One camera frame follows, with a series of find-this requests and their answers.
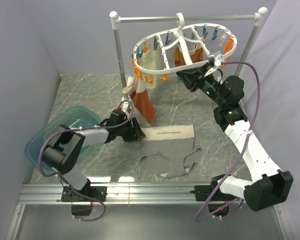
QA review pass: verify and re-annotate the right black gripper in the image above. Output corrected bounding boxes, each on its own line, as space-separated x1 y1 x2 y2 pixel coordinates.
176 62 226 107

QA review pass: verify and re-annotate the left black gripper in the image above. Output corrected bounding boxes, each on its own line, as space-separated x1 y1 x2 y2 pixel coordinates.
116 117 146 142

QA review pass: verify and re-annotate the grey underwear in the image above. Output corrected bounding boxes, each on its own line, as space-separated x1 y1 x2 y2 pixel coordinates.
140 124 203 179

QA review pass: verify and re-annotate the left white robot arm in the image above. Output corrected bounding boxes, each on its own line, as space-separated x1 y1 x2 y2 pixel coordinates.
38 107 146 201

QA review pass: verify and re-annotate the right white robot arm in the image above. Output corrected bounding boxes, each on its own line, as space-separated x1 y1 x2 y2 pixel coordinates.
176 63 294 212

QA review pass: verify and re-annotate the orange underwear on right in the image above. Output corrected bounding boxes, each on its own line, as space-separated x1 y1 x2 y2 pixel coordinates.
172 43 205 68

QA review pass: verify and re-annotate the orange underwear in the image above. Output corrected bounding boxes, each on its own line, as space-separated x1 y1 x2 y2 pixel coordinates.
172 43 205 68
122 75 155 124

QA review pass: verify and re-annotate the orange clip front left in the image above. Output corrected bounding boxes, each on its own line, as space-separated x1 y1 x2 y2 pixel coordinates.
159 74 168 82

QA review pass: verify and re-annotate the orange clip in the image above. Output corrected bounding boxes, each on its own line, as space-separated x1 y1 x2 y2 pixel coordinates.
221 55 232 68
159 74 168 82

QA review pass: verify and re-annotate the white oval clip hanger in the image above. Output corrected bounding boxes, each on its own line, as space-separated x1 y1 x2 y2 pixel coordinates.
131 13 238 78

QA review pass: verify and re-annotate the orange clip front right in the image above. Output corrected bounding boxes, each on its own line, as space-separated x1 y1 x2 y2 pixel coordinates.
221 55 232 68

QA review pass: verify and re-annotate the cream underwear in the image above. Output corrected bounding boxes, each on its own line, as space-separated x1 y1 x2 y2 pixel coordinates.
140 48 162 90

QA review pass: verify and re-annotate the orange underwear on left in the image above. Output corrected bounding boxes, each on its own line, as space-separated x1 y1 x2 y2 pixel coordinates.
122 75 155 124

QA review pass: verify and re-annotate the teal plastic basin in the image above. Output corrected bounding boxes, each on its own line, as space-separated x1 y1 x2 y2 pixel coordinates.
25 106 102 168

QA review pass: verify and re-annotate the white metal drying rack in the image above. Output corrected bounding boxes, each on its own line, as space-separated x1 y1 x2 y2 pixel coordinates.
109 7 268 87

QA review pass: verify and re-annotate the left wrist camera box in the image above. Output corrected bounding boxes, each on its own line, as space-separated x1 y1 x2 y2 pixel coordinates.
118 99 134 119

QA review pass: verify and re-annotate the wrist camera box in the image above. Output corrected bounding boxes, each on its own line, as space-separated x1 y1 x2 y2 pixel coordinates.
118 99 134 119
205 50 224 76

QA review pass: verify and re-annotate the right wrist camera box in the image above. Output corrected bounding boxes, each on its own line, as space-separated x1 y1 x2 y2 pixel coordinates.
205 50 224 76

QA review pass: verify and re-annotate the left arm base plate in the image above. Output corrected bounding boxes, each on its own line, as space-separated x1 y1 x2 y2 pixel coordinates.
61 186 107 202

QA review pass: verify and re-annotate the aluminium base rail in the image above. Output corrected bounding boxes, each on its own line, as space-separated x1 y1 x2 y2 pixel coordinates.
6 182 293 240

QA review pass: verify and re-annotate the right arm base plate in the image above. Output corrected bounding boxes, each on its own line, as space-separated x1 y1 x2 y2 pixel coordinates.
189 184 214 202

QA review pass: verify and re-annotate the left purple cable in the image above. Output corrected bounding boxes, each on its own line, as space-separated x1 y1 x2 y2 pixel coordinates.
37 99 135 222

